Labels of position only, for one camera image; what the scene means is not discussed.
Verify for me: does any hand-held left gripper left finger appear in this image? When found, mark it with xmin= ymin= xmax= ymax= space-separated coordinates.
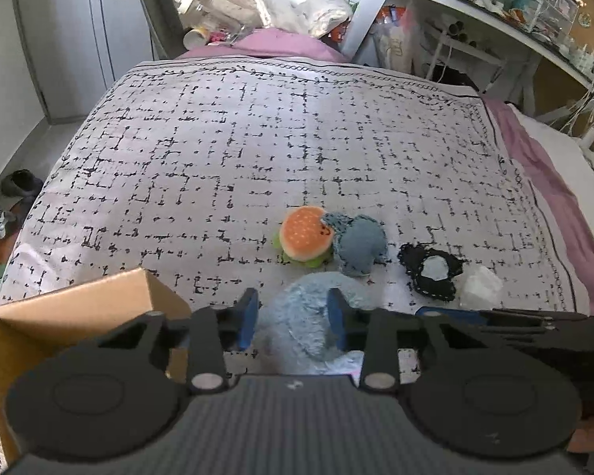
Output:
xmin=96 ymin=288 xmax=259 ymax=394

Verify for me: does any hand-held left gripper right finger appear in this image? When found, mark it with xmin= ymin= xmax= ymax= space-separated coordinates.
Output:
xmin=327 ymin=288 xmax=481 ymax=391

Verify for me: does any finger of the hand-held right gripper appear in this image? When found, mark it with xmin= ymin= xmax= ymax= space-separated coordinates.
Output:
xmin=416 ymin=306 xmax=592 ymax=344

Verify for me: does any large light blue plush toy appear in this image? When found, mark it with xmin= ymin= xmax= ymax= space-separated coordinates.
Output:
xmin=252 ymin=271 xmax=377 ymax=377

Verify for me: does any small grey-blue plush toy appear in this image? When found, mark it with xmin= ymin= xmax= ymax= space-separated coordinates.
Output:
xmin=323 ymin=212 xmax=389 ymax=278

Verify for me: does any burger plush toy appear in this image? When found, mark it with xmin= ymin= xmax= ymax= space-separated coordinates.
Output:
xmin=272 ymin=206 xmax=335 ymax=268

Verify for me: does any black lace pouch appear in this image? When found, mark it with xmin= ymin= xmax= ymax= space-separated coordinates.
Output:
xmin=398 ymin=242 xmax=463 ymax=302

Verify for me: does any brown cardboard box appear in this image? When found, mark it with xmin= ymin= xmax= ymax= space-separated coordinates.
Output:
xmin=0 ymin=267 xmax=194 ymax=466

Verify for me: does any black and white printed blanket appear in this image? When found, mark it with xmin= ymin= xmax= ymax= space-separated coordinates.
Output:
xmin=0 ymin=57 xmax=594 ymax=475

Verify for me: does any dark shoe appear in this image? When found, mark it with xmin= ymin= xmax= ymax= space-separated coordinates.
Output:
xmin=0 ymin=169 xmax=43 ymax=199

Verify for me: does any white rack under desk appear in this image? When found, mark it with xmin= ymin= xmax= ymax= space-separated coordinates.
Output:
xmin=416 ymin=15 xmax=535 ymax=110

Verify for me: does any paper cup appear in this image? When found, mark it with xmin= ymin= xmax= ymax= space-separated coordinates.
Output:
xmin=183 ymin=27 xmax=211 ymax=50

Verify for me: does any printed white plastic bag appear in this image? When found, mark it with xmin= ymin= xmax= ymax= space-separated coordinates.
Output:
xmin=371 ymin=5 xmax=417 ymax=70

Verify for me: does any pile of white plastic bags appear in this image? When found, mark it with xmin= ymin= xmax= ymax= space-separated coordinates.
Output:
xmin=215 ymin=0 xmax=352 ymax=38

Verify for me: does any white desk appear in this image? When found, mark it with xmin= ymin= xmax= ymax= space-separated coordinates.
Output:
xmin=341 ymin=0 xmax=594 ymax=110

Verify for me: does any clear plastic bottle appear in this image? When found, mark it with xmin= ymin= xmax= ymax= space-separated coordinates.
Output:
xmin=175 ymin=0 xmax=219 ymax=23

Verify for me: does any grey door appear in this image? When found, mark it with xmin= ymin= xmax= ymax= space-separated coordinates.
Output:
xmin=10 ymin=0 xmax=154 ymax=124

